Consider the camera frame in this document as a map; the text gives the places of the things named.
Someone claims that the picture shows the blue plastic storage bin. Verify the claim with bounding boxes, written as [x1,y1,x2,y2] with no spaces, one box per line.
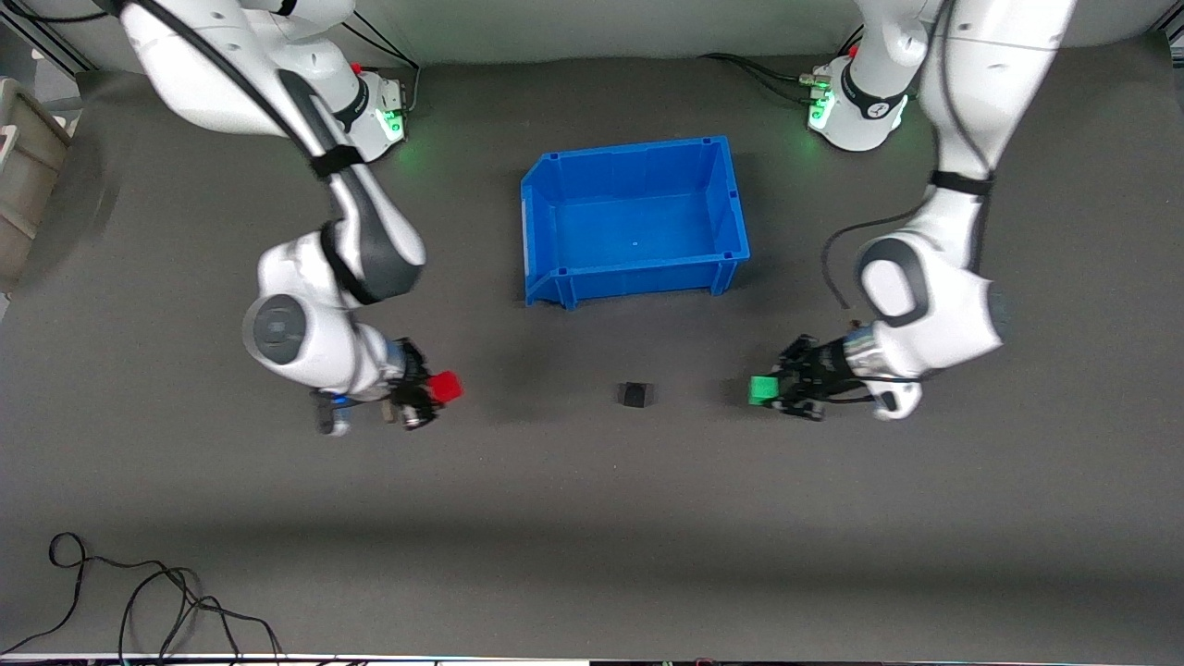
[520,135,751,309]

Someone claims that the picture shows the beige plastic crate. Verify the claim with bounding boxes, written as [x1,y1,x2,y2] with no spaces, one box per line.
[0,78,73,293]

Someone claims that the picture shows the black left arm base cables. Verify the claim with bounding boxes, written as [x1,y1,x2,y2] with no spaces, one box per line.
[697,20,866,105]

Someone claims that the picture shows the black arm base cables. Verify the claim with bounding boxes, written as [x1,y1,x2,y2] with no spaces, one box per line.
[697,20,866,105]
[344,13,423,119]

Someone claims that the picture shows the black right arm base cables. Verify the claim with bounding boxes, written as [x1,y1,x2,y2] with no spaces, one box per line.
[344,13,423,119]

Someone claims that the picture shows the thin black loose cable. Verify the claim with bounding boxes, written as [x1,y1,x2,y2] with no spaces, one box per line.
[0,532,283,666]

